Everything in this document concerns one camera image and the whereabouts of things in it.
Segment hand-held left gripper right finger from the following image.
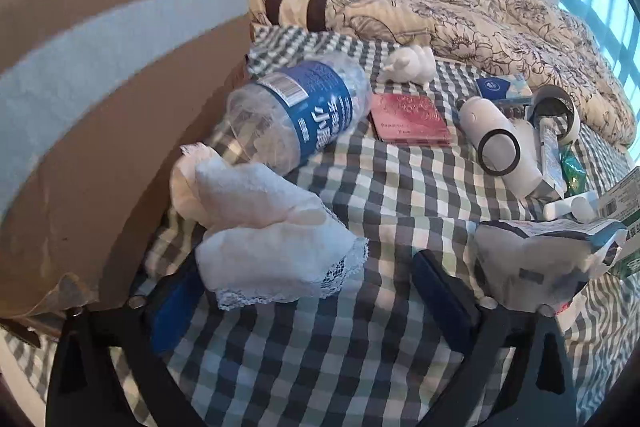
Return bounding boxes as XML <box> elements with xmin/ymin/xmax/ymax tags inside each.
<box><xmin>411</xmin><ymin>249</ymin><xmax>583</xmax><ymax>427</ymax></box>

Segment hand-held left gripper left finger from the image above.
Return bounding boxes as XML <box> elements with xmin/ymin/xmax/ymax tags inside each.
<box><xmin>45</xmin><ymin>252</ymin><xmax>211</xmax><ymax>427</ymax></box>

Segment white handheld device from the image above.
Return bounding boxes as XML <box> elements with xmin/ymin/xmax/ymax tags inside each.
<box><xmin>457</xmin><ymin>96</ymin><xmax>546</xmax><ymax>200</ymax></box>

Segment brown cardboard box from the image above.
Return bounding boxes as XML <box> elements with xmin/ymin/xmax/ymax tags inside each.
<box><xmin>0</xmin><ymin>0</ymin><xmax>256</xmax><ymax>338</ymax></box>

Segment crumpled white package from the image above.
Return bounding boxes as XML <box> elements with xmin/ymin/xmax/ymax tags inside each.
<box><xmin>472</xmin><ymin>218</ymin><xmax>628</xmax><ymax>313</ymax></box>

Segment checkered bedsheet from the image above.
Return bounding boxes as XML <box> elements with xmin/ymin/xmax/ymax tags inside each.
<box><xmin>0</xmin><ymin>24</ymin><xmax>640</xmax><ymax>427</ymax></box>

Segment white lace cloth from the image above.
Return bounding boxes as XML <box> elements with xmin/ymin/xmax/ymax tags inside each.
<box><xmin>170</xmin><ymin>144</ymin><xmax>371</xmax><ymax>312</ymax></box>

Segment small white bottle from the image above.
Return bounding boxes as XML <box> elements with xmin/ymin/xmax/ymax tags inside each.
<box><xmin>542</xmin><ymin>191</ymin><xmax>601</xmax><ymax>223</ymax></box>

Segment green shiny packet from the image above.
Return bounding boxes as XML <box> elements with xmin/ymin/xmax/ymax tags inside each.
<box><xmin>560</xmin><ymin>147</ymin><xmax>587</xmax><ymax>195</ymax></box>

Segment white squeeze tube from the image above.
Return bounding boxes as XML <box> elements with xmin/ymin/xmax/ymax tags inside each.
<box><xmin>537</xmin><ymin>117</ymin><xmax>566</xmax><ymax>200</ymax></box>

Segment red booklet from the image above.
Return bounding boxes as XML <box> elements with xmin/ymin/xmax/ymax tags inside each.
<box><xmin>369</xmin><ymin>93</ymin><xmax>453</xmax><ymax>146</ymax></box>

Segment white barcode box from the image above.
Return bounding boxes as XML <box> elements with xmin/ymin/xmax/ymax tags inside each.
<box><xmin>597</xmin><ymin>167</ymin><xmax>640</xmax><ymax>228</ymax></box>

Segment blue tissue pack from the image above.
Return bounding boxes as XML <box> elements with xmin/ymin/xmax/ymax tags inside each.
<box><xmin>474</xmin><ymin>74</ymin><xmax>533</xmax><ymax>102</ymax></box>

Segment white cup dark inside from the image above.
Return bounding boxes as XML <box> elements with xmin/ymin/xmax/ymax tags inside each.
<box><xmin>525</xmin><ymin>84</ymin><xmax>582</xmax><ymax>148</ymax></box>

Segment clear plastic bottle blue label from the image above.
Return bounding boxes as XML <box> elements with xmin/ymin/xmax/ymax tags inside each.
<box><xmin>225</xmin><ymin>57</ymin><xmax>373</xmax><ymax>178</ymax></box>

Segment white rabbit figurine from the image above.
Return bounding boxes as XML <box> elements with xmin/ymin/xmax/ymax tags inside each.
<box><xmin>376</xmin><ymin>44</ymin><xmax>436</xmax><ymax>85</ymax></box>

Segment floral quilt with brown stripes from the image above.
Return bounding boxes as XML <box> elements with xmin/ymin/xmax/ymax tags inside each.
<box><xmin>170</xmin><ymin>0</ymin><xmax>638</xmax><ymax>148</ymax></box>

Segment window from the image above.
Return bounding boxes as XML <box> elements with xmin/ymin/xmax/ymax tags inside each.
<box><xmin>557</xmin><ymin>0</ymin><xmax>640</xmax><ymax>98</ymax></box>

